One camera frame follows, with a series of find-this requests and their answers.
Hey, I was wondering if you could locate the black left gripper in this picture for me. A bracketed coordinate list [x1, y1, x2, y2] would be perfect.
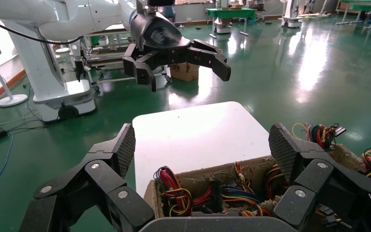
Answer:
[122, 9, 231, 93]

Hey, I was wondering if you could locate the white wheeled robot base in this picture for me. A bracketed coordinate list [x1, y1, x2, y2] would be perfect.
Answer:
[214, 17, 233, 35]
[280, 0, 304, 29]

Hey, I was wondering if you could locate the green cloth table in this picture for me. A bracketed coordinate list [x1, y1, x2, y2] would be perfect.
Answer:
[336, 0, 371, 31]
[206, 8, 258, 37]

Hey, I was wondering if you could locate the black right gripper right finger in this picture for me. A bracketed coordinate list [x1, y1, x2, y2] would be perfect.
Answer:
[269, 122, 371, 232]

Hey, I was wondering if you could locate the metal wheeled cart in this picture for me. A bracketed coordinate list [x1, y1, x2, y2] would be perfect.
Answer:
[83, 29, 171, 93]

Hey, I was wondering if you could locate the white standing fan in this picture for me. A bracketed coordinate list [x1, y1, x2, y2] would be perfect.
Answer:
[0, 29, 29, 108]

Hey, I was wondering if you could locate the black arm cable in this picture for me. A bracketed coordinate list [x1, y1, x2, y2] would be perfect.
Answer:
[0, 14, 84, 45]

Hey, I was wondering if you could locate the small cardboard box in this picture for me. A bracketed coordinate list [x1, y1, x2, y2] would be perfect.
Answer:
[169, 62, 200, 82]

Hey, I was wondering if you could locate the cardboard divider box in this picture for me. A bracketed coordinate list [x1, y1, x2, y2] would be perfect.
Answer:
[143, 144, 369, 232]

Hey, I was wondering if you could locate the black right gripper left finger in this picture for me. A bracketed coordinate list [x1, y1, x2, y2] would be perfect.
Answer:
[19, 123, 156, 232]

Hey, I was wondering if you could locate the white robot column base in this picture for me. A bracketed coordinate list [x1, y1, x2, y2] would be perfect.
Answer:
[1, 19, 97, 124]

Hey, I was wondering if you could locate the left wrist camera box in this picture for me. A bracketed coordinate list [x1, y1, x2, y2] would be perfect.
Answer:
[147, 0, 176, 8]

